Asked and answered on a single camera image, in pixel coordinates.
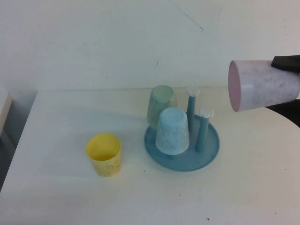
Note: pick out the blue cup stand with pegs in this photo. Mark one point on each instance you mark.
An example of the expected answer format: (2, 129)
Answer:
(187, 161)

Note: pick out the beige wooden board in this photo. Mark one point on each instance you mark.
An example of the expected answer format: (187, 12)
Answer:
(5, 110)

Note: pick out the yellow plastic cup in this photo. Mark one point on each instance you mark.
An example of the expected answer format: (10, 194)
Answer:
(106, 166)

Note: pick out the green plastic cup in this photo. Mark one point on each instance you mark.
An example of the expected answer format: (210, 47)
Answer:
(155, 110)

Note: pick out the light blue plastic cup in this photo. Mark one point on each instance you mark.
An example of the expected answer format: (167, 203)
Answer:
(172, 138)

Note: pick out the pink plastic cup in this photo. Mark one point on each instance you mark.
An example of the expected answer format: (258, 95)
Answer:
(264, 86)

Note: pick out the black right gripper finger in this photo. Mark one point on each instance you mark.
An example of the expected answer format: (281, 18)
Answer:
(288, 112)
(286, 62)

